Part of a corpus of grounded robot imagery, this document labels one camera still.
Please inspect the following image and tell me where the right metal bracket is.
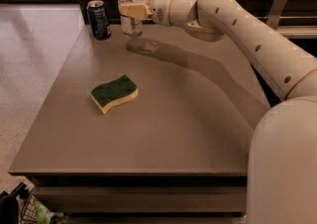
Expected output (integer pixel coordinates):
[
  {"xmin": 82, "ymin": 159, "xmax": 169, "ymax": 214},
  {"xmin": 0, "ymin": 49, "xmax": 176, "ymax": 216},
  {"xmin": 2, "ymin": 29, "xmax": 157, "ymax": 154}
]
[{"xmin": 266, "ymin": 0, "xmax": 287, "ymax": 30}]

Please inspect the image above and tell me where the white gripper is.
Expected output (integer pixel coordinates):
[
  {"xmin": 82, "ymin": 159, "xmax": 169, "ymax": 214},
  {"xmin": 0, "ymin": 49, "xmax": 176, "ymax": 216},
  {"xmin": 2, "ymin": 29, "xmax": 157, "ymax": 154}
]
[{"xmin": 119, "ymin": 0, "xmax": 173, "ymax": 26}]

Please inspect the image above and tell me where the wire basket with green bag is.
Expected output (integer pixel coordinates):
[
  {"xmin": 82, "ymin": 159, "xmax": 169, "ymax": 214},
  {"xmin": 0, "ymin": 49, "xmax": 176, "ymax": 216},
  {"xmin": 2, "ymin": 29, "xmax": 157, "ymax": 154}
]
[{"xmin": 20, "ymin": 195, "xmax": 66, "ymax": 224}]

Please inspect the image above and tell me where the blue pepsi can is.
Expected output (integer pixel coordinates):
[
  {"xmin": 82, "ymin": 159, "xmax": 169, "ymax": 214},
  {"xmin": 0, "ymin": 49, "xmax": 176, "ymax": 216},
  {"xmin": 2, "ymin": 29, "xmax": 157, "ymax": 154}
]
[{"xmin": 87, "ymin": 0, "xmax": 111, "ymax": 40}]

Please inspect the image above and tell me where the black object at corner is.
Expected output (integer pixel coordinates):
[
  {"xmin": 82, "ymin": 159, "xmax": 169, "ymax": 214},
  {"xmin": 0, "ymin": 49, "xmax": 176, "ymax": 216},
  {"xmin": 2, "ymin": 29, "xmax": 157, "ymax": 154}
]
[{"xmin": 0, "ymin": 182, "xmax": 30, "ymax": 224}]

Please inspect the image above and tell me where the green and yellow sponge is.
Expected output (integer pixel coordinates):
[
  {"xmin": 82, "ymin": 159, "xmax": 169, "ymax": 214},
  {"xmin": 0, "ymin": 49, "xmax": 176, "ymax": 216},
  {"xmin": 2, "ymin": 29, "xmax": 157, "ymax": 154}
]
[{"xmin": 90, "ymin": 75, "xmax": 139, "ymax": 114}]

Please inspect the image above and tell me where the horizontal metal rail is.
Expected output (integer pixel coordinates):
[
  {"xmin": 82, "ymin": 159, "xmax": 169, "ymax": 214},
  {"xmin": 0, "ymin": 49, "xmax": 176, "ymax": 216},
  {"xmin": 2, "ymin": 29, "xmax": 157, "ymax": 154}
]
[{"xmin": 108, "ymin": 15, "xmax": 317, "ymax": 25}]

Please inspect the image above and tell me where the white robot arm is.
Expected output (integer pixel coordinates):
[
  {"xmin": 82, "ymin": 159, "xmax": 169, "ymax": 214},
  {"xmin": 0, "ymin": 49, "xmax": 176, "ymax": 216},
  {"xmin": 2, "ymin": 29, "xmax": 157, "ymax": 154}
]
[{"xmin": 119, "ymin": 0, "xmax": 317, "ymax": 224}]

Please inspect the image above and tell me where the grey drawer front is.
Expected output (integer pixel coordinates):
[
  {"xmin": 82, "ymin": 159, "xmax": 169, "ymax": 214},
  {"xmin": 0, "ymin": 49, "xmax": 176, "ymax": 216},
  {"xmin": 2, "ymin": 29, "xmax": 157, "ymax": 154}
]
[{"xmin": 33, "ymin": 186, "xmax": 247, "ymax": 213}]

